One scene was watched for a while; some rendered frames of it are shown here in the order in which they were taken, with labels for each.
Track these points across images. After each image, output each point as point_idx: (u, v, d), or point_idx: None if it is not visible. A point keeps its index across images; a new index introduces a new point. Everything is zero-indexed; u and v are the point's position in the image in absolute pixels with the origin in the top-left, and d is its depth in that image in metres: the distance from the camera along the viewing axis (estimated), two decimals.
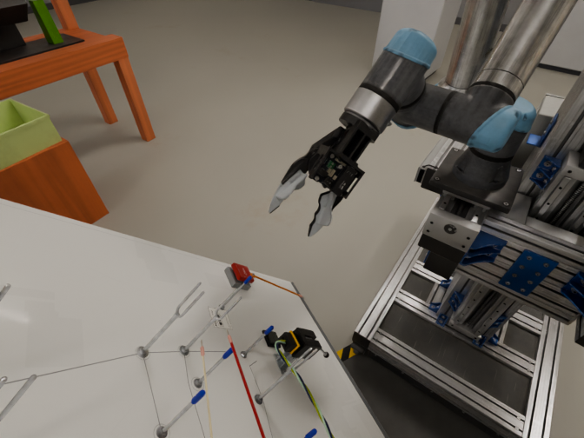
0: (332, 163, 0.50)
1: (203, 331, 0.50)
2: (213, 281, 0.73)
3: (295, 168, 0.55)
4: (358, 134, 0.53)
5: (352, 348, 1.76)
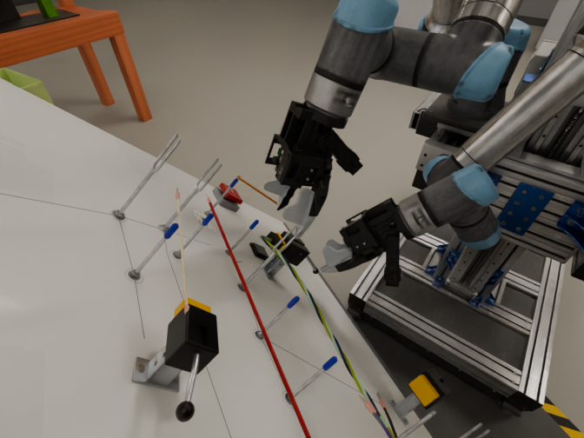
0: (281, 150, 0.50)
1: (183, 205, 0.48)
2: (200, 194, 0.71)
3: None
4: None
5: None
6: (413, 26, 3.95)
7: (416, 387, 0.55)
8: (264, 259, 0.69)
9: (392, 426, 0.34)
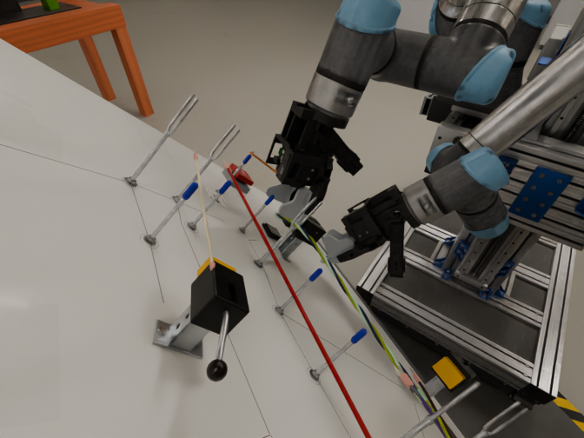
0: (282, 149, 0.50)
1: None
2: (210, 173, 0.68)
3: None
4: None
5: None
6: (416, 22, 3.93)
7: (441, 369, 0.52)
8: (277, 240, 0.66)
9: (430, 400, 0.32)
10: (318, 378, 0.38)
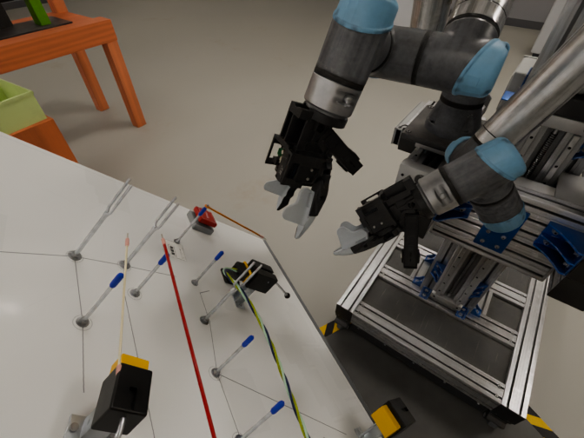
0: (280, 150, 0.50)
1: (142, 242, 0.49)
2: (171, 219, 0.72)
3: None
4: None
5: (336, 324, 1.75)
6: None
7: (378, 418, 0.55)
8: None
9: None
10: None
